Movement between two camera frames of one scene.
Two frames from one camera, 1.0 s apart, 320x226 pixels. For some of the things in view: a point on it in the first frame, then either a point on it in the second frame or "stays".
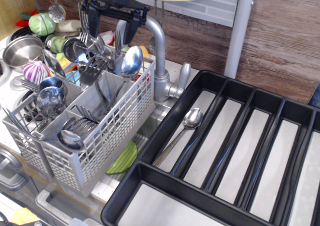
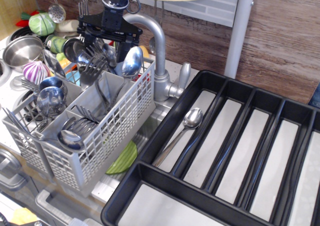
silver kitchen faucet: x=163 y=90 stays
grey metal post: x=240 y=28 stays
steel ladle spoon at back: x=75 y=50 stays
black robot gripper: x=115 y=0 -> x=109 y=23
